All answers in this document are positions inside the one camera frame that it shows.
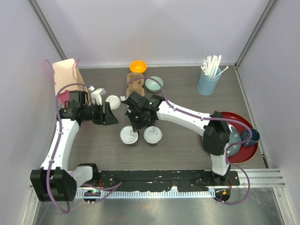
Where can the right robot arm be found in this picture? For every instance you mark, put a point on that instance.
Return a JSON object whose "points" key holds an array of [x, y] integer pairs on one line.
{"points": [[214, 130]]}

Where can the dark blue mug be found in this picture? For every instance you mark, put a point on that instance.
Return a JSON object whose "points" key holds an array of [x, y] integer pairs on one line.
{"points": [[254, 139]]}

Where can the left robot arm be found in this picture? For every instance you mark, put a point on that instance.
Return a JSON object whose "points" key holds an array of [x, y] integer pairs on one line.
{"points": [[53, 180]]}

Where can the red round tray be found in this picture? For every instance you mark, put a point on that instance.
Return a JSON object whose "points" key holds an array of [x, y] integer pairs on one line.
{"points": [[244, 154]]}

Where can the blue plate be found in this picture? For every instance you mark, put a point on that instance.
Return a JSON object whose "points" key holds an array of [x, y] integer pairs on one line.
{"points": [[234, 138]]}

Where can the cardboard cup carrier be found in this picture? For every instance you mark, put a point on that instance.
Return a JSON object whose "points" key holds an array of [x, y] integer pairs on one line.
{"points": [[136, 85]]}

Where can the blue straw holder cup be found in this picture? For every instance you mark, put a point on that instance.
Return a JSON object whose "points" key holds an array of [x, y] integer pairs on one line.
{"points": [[206, 85]]}

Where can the pink paper gift bag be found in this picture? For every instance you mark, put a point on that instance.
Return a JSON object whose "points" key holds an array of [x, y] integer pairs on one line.
{"points": [[63, 73]]}

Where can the white wrapped straws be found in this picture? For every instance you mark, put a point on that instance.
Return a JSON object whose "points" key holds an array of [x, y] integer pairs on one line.
{"points": [[211, 65]]}

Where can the black paper coffee cup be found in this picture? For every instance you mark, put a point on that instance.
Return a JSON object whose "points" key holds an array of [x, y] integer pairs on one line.
{"points": [[132, 144]]}

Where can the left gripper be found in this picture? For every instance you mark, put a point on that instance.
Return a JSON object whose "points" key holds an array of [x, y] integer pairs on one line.
{"points": [[107, 118]]}

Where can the orange bowl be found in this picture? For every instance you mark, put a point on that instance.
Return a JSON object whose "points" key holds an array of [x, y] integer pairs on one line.
{"points": [[138, 66]]}

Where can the white cup lid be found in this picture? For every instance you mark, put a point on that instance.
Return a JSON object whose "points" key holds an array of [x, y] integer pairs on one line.
{"points": [[128, 135], [152, 134], [114, 101]]}

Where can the light green bowl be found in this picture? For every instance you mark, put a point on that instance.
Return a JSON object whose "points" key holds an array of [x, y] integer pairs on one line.
{"points": [[153, 86]]}

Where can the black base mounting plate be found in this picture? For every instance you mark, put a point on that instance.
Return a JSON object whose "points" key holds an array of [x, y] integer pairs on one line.
{"points": [[164, 180]]}

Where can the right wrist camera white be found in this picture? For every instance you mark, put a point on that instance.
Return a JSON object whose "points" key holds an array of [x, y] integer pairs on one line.
{"points": [[123, 98]]}

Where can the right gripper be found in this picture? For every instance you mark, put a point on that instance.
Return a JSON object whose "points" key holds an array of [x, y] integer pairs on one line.
{"points": [[137, 126]]}

